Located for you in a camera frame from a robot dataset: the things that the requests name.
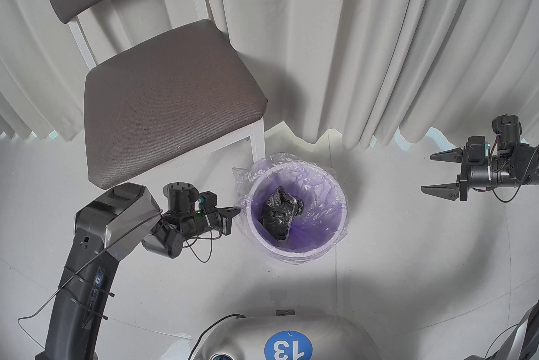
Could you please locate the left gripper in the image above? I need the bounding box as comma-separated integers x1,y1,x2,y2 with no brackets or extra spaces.
200,205,242,237

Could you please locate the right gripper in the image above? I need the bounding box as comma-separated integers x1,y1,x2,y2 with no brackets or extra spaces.
421,146,511,201

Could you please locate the black plastic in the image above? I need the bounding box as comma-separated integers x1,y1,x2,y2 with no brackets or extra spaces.
261,187,305,242

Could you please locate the purple plastic bag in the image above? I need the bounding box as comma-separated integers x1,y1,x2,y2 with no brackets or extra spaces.
232,152,350,265

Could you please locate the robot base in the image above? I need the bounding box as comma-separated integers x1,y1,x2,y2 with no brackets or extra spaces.
168,309,390,360

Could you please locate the white trash bin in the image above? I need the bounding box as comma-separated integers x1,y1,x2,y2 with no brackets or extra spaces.
245,160,349,262

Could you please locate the grey padded white chair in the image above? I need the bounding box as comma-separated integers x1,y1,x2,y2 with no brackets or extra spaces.
44,0,269,191

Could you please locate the white curtain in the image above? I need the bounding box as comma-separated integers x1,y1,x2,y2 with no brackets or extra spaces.
0,0,539,150

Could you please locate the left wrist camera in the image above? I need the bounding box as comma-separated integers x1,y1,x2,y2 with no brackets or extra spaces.
198,191,220,213

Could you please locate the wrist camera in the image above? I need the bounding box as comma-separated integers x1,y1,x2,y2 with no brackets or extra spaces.
464,135,492,166
198,191,220,213

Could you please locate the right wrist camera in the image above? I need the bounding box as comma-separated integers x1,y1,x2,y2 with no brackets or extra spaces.
464,135,492,166

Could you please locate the black cable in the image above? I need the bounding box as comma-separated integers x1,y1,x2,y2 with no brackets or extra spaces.
185,234,216,264
185,313,246,360
492,182,524,203

